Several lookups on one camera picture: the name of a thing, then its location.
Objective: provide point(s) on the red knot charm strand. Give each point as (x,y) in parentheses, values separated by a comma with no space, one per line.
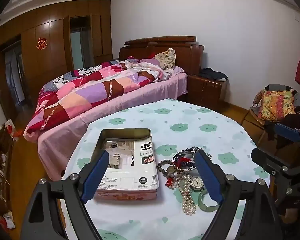
(169,182)

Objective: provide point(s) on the wooden wardrobe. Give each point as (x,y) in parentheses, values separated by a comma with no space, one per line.
(52,62)

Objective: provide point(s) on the dark clothes pile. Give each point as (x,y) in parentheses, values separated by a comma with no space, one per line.
(212,74)

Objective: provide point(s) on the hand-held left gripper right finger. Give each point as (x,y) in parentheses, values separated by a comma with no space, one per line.
(208,177)

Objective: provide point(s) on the red tassel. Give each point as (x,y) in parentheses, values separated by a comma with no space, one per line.
(183,159)

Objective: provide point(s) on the chair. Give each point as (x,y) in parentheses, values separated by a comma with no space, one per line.
(255,112)

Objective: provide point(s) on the silver bangle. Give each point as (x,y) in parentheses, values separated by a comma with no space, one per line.
(175,155)

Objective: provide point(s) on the silver pocket watch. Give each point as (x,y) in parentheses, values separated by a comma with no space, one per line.
(197,183)

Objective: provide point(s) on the bed with pink sheet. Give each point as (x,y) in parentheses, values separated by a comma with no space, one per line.
(150,90)

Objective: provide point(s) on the cardboard box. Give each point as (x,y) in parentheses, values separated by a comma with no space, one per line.
(252,127)

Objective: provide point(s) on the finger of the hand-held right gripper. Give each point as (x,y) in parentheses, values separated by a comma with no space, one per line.
(270,158)
(287,130)

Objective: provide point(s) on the bed with patchwork quilt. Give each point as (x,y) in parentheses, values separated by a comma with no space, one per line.
(187,55)

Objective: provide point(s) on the bronze coin pendant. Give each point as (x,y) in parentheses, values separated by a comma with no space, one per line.
(171,171)

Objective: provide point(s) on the red paper decoration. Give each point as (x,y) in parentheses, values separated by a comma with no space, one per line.
(41,43)

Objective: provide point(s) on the patchwork quilt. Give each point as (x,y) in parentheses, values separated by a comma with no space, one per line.
(90,92)

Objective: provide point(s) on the wooden cabinet with clutter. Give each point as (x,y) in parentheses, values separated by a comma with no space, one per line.
(0,170)

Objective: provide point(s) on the floral pillow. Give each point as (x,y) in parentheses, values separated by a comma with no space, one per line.
(166,57)

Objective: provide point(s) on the green jade bangle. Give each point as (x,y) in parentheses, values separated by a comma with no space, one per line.
(201,203)

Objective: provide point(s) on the pink metal tin box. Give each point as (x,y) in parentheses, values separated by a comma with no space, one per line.
(125,196)

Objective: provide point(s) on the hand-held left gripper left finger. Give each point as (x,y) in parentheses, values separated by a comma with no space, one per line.
(95,177)

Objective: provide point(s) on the colourful patterned cushion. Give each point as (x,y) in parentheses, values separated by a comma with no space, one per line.
(277,105)

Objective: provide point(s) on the printed paper packet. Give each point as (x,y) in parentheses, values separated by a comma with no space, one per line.
(130,170)

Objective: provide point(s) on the red and white bag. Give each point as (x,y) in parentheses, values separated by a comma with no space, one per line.
(10,130)

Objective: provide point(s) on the wooden nightstand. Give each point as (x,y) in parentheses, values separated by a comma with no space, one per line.
(205,90)

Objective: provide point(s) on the white tablecloth with green clouds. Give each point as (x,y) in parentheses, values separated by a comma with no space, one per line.
(190,120)

